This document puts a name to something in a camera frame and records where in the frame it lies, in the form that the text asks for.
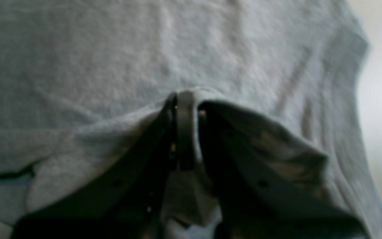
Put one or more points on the grey T-shirt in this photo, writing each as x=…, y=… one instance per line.
x=80, y=79

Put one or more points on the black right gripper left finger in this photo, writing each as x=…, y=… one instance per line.
x=124, y=202

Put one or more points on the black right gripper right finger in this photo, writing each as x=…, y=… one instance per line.
x=269, y=184

